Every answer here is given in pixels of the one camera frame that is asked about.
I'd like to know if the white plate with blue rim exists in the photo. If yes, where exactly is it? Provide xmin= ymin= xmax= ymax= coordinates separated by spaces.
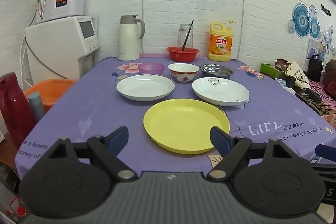
xmin=116 ymin=74 xmax=175 ymax=102

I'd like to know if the grey cylinder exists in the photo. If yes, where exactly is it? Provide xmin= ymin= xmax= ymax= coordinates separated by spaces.
xmin=28 ymin=92 xmax=45 ymax=122

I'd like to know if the pale blue box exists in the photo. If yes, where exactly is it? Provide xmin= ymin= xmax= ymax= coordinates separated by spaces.
xmin=276 ymin=78 xmax=296 ymax=94

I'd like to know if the glass jar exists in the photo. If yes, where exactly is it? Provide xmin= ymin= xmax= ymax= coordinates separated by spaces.
xmin=177 ymin=24 xmax=194 ymax=49

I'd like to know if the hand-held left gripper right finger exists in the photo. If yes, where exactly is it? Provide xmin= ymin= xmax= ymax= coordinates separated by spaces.
xmin=207 ymin=126 xmax=306 ymax=182

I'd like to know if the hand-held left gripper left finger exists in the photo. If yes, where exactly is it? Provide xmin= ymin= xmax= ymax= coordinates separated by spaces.
xmin=39 ymin=126 xmax=138 ymax=182

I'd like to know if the red plastic colander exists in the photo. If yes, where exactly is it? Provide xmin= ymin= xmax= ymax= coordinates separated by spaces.
xmin=166 ymin=46 xmax=200 ymax=62

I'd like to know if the green box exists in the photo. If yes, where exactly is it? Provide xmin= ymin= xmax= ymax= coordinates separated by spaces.
xmin=260 ymin=63 xmax=285 ymax=79

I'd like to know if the purple floral tablecloth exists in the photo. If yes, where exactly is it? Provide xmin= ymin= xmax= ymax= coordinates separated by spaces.
xmin=14 ymin=53 xmax=336 ymax=180

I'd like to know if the yellow plate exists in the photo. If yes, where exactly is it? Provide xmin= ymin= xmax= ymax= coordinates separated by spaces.
xmin=143 ymin=98 xmax=231 ymax=155

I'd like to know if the pink patterned cloth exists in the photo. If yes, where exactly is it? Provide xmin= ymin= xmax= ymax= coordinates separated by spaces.
xmin=297 ymin=80 xmax=336 ymax=130

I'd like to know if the white wall cable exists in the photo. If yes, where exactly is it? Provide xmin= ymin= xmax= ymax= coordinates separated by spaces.
xmin=238 ymin=0 xmax=247 ymax=58
xmin=142 ymin=0 xmax=147 ymax=54

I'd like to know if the pink plastic bowl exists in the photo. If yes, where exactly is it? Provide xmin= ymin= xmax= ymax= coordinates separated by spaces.
xmin=139 ymin=63 xmax=165 ymax=75

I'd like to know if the black container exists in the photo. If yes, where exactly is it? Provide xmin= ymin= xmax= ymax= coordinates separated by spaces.
xmin=308 ymin=54 xmax=323 ymax=82

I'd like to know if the orange plastic basin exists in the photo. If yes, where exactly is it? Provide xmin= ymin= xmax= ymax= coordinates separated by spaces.
xmin=24 ymin=79 xmax=77 ymax=113

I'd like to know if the small blue paper fan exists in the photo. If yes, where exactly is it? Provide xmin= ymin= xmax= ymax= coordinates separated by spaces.
xmin=309 ymin=17 xmax=320 ymax=39

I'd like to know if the large blue paper fan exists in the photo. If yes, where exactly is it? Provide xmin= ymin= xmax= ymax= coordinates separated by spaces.
xmin=292 ymin=3 xmax=311 ymax=38

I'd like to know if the white plate with flower print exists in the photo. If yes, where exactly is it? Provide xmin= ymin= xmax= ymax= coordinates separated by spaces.
xmin=192 ymin=77 xmax=250 ymax=106

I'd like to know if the white printed tote bag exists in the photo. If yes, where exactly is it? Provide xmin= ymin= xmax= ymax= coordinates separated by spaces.
xmin=285 ymin=60 xmax=311 ymax=88

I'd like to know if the white water dispenser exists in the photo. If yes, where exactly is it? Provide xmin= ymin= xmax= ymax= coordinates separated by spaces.
xmin=25 ymin=15 xmax=100 ymax=85

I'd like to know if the steel bowl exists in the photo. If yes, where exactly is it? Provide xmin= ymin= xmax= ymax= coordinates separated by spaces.
xmin=200 ymin=64 xmax=235 ymax=80

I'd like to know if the red thermos flask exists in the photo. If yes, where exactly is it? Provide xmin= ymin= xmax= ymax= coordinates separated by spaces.
xmin=0 ymin=72 xmax=36 ymax=149

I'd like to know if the white thermos jug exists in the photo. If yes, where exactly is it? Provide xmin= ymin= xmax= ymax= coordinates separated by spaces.
xmin=117 ymin=14 xmax=146 ymax=61

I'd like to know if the yellow detergent bottle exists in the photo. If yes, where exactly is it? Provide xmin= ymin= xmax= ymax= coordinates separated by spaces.
xmin=207 ymin=21 xmax=237 ymax=62

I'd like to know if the red and white bowl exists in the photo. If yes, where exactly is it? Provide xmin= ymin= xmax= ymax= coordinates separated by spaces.
xmin=168 ymin=63 xmax=200 ymax=84

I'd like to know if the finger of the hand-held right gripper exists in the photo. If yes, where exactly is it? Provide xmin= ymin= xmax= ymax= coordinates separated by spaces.
xmin=315 ymin=143 xmax=336 ymax=161

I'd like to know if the black brush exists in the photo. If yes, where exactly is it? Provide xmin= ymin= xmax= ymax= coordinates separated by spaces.
xmin=182 ymin=20 xmax=194 ymax=52

